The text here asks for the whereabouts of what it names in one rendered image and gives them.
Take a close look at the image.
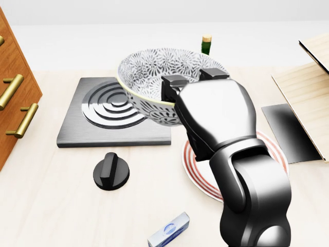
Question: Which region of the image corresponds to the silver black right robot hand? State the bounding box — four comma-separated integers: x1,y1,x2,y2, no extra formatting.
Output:
160,67,258,162

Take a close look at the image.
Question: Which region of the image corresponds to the black white patterned bowl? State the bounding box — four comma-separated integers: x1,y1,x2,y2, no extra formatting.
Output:
117,47,229,127

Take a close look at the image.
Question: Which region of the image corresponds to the white plate with red rings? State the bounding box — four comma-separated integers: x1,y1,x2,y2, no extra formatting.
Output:
181,129,290,203

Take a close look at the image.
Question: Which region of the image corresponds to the flat dark stove plate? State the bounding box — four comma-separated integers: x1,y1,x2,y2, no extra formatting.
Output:
56,77,172,148

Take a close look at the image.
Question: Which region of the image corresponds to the green bottle with cork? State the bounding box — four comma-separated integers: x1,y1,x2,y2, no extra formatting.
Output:
200,33,213,56

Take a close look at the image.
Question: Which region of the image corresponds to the pale wooden rack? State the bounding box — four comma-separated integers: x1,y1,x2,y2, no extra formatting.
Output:
261,33,329,164

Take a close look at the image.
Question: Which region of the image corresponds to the round black stove knob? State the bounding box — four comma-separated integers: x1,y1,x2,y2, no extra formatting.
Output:
93,152,130,191

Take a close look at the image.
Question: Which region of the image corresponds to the blue white printed box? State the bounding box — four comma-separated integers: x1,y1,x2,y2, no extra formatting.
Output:
147,211,191,247

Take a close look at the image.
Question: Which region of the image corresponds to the wooden cabinet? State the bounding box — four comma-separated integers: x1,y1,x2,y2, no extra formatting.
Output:
0,7,43,171

